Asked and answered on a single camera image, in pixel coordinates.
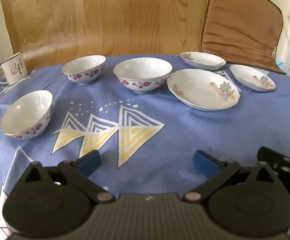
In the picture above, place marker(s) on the large white floral plate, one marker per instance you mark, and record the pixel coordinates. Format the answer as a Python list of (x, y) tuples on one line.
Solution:
[(200, 90)]

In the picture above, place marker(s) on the brown seat cushion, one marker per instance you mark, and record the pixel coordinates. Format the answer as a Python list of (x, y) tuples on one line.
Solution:
[(242, 25)]

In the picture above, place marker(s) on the small white floral plate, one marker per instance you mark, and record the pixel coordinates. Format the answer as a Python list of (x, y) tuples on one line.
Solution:
[(250, 76), (202, 60)]

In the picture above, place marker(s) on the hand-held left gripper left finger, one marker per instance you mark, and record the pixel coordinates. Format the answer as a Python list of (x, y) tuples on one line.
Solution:
[(90, 161)]

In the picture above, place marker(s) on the white enamel mug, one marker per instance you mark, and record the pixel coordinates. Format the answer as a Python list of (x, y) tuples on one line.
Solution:
[(13, 70)]

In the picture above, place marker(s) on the white bowl purple flowers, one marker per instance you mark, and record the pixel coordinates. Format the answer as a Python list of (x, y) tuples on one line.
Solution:
[(142, 71), (83, 66), (26, 113)]

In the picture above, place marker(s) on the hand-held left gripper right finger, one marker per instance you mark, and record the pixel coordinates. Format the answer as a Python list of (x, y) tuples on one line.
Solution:
[(205, 162)]

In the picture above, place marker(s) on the blue printed cloth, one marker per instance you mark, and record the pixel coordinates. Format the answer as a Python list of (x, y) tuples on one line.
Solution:
[(160, 135)]

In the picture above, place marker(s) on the thin wooden stick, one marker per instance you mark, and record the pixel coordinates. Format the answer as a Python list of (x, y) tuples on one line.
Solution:
[(23, 45)]

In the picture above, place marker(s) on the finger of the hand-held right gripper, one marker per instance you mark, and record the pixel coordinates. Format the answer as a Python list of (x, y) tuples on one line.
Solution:
[(279, 163)]

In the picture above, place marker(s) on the wooden board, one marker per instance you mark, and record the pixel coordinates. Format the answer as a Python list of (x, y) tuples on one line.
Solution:
[(105, 17)]

